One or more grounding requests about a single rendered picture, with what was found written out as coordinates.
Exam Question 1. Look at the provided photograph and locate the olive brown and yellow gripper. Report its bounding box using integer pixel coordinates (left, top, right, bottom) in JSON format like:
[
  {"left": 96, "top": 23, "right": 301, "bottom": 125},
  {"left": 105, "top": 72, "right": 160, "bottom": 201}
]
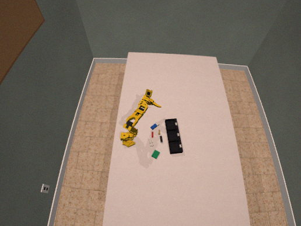
[{"left": 142, "top": 89, "right": 161, "bottom": 107}]

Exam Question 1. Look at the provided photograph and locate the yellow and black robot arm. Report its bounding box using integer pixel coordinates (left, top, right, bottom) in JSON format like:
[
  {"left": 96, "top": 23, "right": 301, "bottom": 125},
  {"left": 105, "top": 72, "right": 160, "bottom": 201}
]
[{"left": 121, "top": 100, "right": 148, "bottom": 147}]

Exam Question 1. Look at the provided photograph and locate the green block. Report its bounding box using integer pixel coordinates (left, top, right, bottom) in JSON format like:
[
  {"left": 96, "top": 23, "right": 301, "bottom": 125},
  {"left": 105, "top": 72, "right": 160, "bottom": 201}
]
[{"left": 152, "top": 150, "right": 160, "bottom": 159}]

